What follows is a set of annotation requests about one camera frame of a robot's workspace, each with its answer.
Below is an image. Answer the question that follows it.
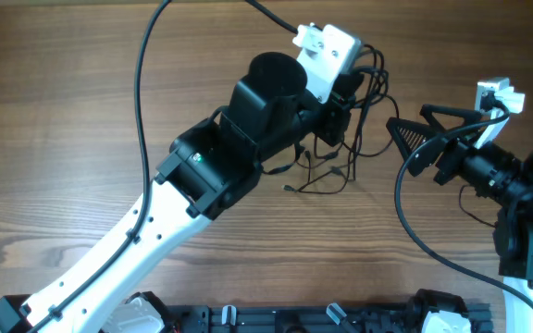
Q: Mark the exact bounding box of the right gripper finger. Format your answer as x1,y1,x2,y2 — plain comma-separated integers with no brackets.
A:
386,117,442,177
420,104,482,133

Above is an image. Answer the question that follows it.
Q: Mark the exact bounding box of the black usb cable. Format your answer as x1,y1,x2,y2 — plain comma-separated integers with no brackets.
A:
282,43,401,195

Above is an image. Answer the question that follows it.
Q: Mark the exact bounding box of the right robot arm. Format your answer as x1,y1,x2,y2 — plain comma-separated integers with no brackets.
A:
387,101,533,330

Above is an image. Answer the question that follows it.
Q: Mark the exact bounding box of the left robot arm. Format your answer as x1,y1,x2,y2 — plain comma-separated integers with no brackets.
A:
0,52,363,332

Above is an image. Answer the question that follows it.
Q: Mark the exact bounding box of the right black camera cable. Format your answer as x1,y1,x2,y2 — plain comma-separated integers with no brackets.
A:
394,104,533,333

